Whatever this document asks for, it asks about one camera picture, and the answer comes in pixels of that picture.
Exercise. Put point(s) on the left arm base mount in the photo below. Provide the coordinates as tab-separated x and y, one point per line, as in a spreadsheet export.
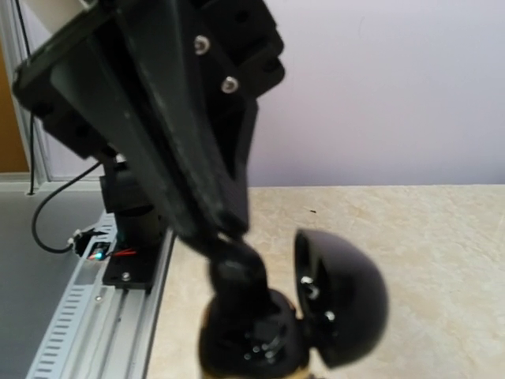
130	264

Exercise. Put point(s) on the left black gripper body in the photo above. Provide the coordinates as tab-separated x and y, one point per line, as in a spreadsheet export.
242	63

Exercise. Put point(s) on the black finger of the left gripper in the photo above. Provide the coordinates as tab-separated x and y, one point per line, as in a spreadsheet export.
124	122
205	185

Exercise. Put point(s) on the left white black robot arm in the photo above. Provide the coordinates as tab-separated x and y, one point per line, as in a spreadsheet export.
126	197

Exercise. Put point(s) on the black earbud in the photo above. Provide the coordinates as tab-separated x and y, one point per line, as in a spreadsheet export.
239	279

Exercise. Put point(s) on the black charging case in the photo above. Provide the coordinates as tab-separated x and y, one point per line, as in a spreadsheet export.
341	312

